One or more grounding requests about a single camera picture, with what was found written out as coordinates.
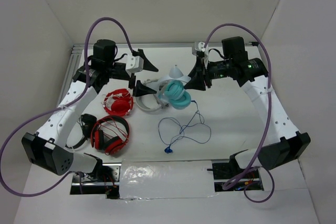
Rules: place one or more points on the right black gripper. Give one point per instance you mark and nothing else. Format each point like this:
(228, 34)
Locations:
(197, 74)

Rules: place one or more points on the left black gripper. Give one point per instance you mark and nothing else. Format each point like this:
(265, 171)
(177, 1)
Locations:
(139, 89)

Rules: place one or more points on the teal cat-ear headphones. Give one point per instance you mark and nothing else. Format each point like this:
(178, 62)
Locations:
(170, 89)

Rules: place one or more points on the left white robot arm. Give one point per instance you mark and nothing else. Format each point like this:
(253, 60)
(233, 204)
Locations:
(46, 148)

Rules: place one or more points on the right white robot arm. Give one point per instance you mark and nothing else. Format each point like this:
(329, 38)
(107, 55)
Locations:
(281, 142)

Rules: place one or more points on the grey white headphones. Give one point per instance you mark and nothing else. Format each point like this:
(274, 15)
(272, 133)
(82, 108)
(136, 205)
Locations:
(151, 102)

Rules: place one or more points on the small red headphones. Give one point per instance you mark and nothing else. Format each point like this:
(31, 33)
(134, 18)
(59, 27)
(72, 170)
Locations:
(118, 102)

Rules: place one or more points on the red black headphones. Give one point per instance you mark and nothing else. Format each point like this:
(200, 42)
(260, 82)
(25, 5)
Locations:
(110, 134)

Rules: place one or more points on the white foil cover sheet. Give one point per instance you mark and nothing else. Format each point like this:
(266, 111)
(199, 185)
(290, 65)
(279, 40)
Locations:
(166, 180)

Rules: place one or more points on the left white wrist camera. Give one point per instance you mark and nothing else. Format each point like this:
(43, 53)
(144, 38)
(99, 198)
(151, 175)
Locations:
(134, 64)

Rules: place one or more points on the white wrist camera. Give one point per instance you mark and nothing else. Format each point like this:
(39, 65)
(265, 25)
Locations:
(200, 50)
(134, 64)

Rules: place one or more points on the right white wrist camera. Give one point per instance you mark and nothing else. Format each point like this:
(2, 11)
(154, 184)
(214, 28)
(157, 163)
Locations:
(200, 50)

